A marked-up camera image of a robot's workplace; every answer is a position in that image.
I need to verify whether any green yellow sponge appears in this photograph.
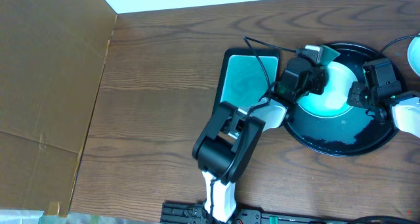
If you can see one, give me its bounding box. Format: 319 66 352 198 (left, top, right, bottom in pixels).
320 45 340 66

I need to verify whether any mint plate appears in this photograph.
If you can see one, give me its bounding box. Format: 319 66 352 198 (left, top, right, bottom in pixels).
297 62 357 118

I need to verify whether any white plate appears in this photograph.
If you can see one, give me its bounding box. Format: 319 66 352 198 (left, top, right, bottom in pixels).
407 37 420 76

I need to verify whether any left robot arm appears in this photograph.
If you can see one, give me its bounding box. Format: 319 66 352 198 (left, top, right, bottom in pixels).
192 45 328 223

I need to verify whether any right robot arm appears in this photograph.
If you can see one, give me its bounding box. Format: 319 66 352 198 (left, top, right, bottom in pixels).
347 81 419 137

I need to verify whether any black round tray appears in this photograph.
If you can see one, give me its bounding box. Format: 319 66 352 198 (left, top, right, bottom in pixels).
284 42 398 156

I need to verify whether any black rectangular water tray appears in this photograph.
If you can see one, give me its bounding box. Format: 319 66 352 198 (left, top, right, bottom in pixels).
213 47 281 112

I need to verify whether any brown cardboard panel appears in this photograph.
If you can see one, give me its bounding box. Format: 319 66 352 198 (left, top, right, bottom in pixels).
1 0 117 216

